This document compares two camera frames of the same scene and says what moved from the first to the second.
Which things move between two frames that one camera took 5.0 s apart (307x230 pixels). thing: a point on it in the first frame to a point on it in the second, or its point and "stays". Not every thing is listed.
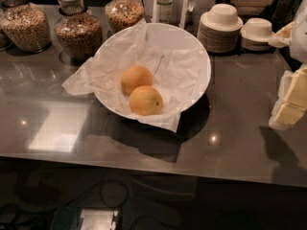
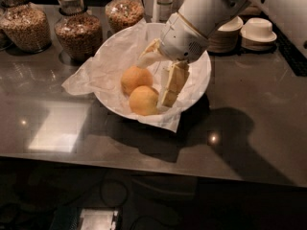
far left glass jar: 6,33 stays
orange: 146,101 stays
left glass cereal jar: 26,26 stays
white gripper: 299,40 to 181,39
